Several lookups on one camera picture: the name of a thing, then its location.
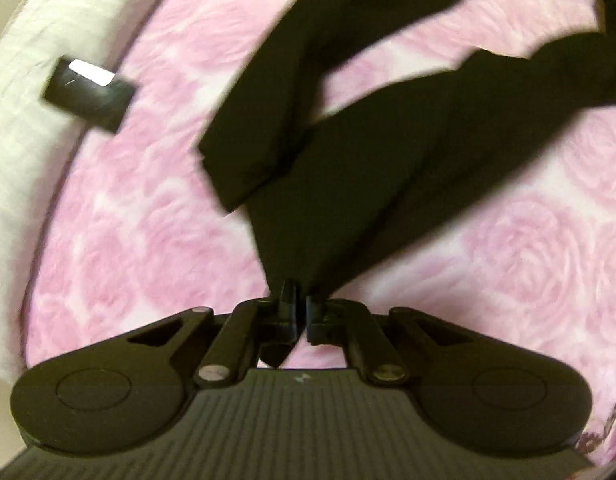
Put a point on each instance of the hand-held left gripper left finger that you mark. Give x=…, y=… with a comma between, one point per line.
x=289, y=312

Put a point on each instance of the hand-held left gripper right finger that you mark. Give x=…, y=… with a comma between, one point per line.
x=315, y=317

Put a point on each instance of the black pants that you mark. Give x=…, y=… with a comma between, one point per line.
x=358, y=160

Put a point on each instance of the pink rose-print blanket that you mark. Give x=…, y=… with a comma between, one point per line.
x=138, y=220

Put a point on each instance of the black rectangular device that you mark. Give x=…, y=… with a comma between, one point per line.
x=88, y=94

